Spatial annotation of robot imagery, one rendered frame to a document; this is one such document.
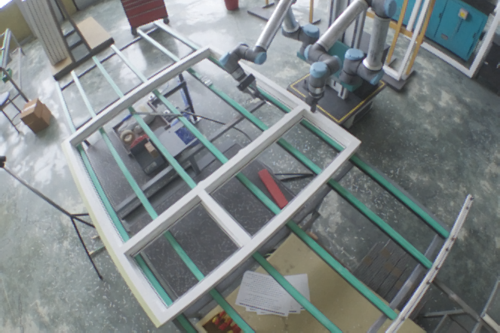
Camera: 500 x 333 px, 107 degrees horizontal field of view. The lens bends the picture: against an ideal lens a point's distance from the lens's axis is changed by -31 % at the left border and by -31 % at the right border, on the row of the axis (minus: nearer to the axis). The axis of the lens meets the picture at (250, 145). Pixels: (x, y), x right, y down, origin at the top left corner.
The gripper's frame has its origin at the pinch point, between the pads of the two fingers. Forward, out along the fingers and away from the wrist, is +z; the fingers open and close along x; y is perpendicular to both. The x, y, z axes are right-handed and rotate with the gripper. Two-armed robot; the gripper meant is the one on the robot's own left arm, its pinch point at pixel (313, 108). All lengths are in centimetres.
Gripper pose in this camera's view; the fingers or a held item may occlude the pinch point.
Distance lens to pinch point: 170.2
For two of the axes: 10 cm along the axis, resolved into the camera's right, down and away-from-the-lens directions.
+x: 7.4, -5.9, 3.4
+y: 6.7, 5.8, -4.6
